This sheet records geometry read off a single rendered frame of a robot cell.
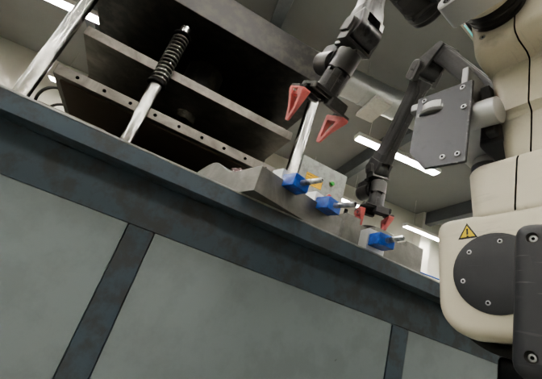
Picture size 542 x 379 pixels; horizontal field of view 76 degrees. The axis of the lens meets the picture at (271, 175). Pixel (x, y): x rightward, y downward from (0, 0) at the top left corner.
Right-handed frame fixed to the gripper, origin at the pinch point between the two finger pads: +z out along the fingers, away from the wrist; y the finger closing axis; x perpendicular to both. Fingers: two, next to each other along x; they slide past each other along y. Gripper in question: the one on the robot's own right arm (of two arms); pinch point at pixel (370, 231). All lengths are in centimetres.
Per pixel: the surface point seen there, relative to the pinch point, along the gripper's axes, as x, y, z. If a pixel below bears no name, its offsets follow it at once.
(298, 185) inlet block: 50, 33, 14
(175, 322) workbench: 43, 47, 45
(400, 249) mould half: 27.2, 0.6, 12.4
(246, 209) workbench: 47, 41, 21
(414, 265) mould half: 25.4, -4.6, 14.8
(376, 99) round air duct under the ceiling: -236, -57, -262
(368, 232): 37.1, 13.1, 14.4
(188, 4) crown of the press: -11, 103, -86
